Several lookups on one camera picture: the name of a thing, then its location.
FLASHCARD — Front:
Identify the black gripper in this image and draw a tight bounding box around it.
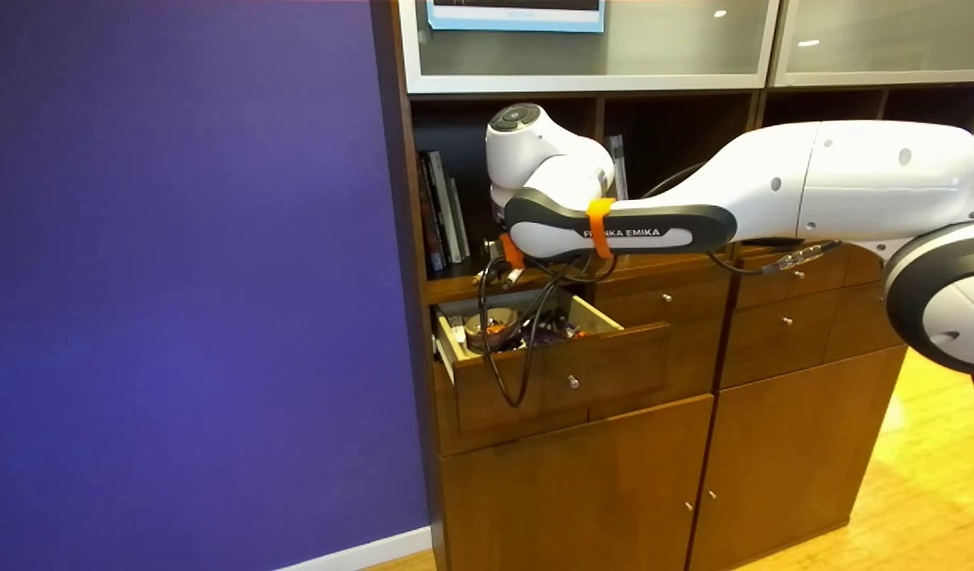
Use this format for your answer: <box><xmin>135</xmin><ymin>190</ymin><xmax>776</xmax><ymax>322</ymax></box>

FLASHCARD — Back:
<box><xmin>492</xmin><ymin>257</ymin><xmax>560</xmax><ymax>312</ymax></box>

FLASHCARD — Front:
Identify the dark round drawer item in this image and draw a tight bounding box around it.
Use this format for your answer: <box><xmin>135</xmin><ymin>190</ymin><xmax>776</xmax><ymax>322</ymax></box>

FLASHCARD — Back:
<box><xmin>462</xmin><ymin>316</ymin><xmax>522</xmax><ymax>356</ymax></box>

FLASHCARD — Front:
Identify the open wooden drawer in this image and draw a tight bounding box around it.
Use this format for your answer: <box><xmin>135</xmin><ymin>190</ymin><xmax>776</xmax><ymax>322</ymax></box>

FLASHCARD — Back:
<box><xmin>430</xmin><ymin>292</ymin><xmax>677</xmax><ymax>457</ymax></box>

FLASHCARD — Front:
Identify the grey upright book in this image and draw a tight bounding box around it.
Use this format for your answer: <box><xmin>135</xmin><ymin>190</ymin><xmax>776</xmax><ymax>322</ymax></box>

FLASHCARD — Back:
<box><xmin>428</xmin><ymin>151</ymin><xmax>476</xmax><ymax>267</ymax></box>

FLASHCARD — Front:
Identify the black upright book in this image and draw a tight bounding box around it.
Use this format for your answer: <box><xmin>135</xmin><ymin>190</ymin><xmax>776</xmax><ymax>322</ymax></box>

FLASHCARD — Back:
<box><xmin>419</xmin><ymin>153</ymin><xmax>450</xmax><ymax>279</ymax></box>

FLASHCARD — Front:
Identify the brown wooden shelf cabinet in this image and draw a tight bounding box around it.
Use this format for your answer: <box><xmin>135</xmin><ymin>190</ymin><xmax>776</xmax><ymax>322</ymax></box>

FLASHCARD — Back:
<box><xmin>370</xmin><ymin>0</ymin><xmax>974</xmax><ymax>571</ymax></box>

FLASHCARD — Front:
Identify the blue framed picture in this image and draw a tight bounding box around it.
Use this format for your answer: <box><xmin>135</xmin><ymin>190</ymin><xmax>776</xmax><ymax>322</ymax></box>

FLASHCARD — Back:
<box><xmin>426</xmin><ymin>0</ymin><xmax>610</xmax><ymax>34</ymax></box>

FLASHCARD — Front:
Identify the wide grey glass cabinet door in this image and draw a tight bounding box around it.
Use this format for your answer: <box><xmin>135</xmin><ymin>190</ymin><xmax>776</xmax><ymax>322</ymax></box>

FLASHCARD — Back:
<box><xmin>398</xmin><ymin>0</ymin><xmax>783</xmax><ymax>97</ymax></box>

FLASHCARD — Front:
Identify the orange wrist strap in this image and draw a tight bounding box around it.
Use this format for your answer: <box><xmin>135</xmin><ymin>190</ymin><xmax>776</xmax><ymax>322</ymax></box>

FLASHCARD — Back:
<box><xmin>494</xmin><ymin>232</ymin><xmax>529</xmax><ymax>274</ymax></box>

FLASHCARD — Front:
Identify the orange forearm strap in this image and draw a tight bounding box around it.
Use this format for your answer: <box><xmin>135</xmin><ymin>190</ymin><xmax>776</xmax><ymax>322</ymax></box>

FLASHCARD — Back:
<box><xmin>585</xmin><ymin>193</ymin><xmax>618</xmax><ymax>264</ymax></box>

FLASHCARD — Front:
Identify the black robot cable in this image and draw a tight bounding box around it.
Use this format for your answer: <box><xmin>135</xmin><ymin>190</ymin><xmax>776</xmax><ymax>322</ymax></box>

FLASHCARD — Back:
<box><xmin>473</xmin><ymin>235</ymin><xmax>846</xmax><ymax>413</ymax></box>

